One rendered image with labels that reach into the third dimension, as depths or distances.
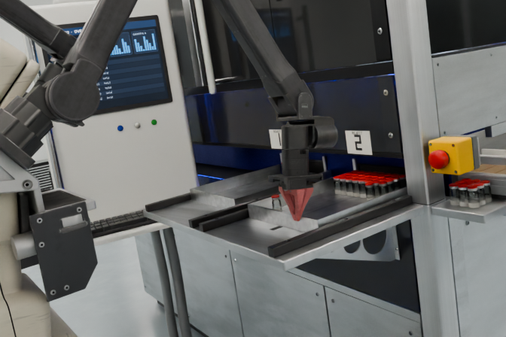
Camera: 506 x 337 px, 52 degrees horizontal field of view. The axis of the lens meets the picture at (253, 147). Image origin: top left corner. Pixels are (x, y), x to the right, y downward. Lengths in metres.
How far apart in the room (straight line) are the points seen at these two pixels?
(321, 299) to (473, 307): 0.46
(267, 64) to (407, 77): 0.33
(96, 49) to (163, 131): 1.03
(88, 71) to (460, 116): 0.84
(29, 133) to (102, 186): 1.05
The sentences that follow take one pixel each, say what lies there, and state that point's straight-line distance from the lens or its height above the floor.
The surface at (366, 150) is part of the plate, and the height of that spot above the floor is 1.00.
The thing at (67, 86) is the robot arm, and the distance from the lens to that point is 0.86.
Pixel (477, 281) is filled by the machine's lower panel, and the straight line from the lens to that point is 1.44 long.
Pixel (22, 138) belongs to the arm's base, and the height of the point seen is 1.19.
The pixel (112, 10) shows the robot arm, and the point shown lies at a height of 1.37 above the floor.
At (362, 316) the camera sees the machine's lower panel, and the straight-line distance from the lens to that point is 1.54.
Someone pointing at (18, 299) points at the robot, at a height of 0.90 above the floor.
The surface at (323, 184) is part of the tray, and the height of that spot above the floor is 0.90.
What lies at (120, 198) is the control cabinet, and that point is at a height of 0.87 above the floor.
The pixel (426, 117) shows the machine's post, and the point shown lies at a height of 1.08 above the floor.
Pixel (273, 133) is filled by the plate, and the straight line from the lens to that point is 1.61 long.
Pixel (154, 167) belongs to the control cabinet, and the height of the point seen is 0.95.
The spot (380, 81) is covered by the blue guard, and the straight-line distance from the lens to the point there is 1.25.
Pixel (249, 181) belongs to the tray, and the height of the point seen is 0.89.
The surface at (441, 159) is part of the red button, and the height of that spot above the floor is 1.00.
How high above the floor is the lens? 1.23
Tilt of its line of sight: 8 degrees down
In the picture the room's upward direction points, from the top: 9 degrees counter-clockwise
